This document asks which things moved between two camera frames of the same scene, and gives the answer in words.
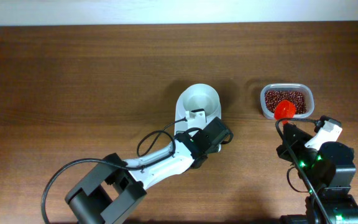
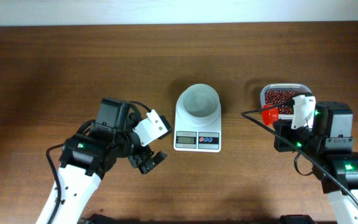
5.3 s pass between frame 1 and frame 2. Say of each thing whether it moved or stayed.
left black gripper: moved
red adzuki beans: stayed
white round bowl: stayed
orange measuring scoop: moved
